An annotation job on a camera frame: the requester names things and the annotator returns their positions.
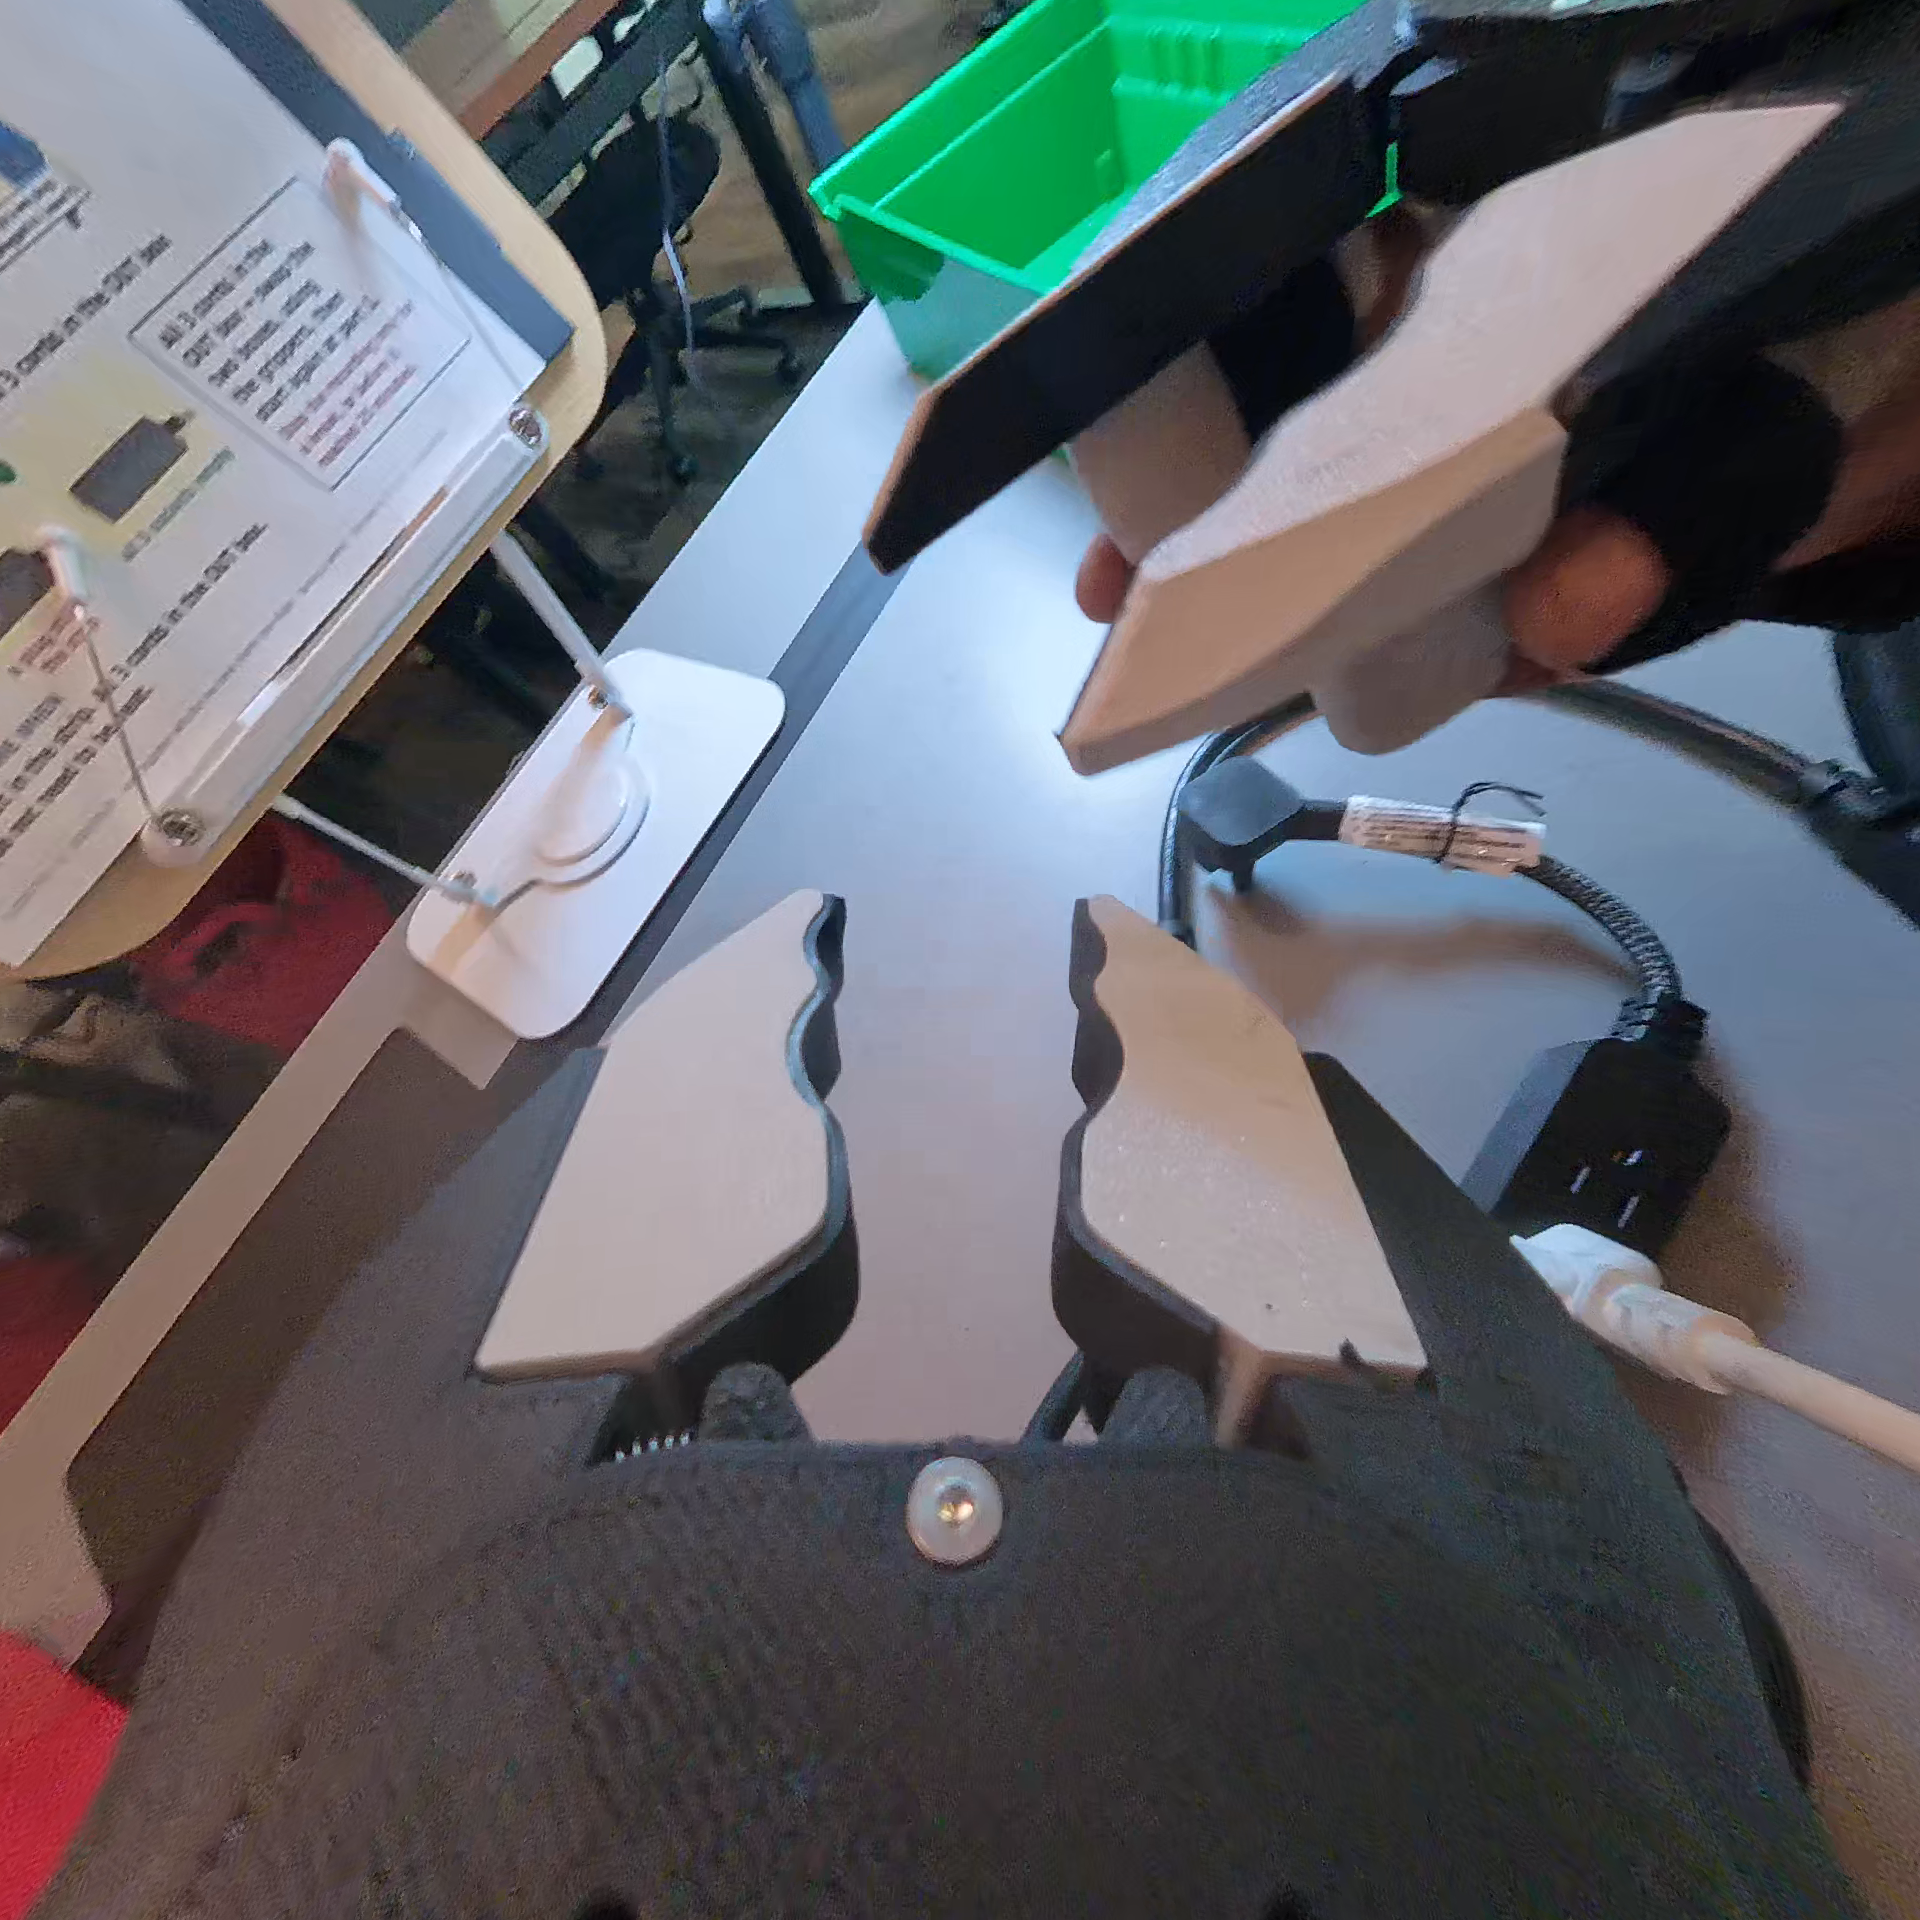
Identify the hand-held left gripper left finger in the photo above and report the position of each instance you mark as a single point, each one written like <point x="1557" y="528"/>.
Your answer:
<point x="675" y="1186"/>

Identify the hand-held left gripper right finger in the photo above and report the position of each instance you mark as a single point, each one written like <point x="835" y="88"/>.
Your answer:
<point x="1227" y="1202"/>

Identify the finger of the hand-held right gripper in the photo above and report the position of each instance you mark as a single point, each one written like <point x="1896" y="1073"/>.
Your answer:
<point x="1349" y="495"/>
<point x="1110" y="331"/>

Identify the person's right hand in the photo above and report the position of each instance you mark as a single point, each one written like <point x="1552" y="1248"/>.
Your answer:
<point x="1694" y="495"/>

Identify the green storage bin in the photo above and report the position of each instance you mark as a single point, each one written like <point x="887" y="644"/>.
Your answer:
<point x="1020" y="148"/>

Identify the wooden top desk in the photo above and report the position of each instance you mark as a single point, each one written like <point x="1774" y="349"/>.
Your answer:
<point x="746" y="148"/>

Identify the red storage tote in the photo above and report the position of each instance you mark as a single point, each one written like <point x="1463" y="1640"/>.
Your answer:
<point x="255" y="930"/>

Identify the open red storage bin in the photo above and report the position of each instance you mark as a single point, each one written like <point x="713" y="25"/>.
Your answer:
<point x="45" y="1769"/>

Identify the instruction board on white stand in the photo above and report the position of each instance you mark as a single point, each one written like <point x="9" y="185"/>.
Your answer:
<point x="224" y="376"/>

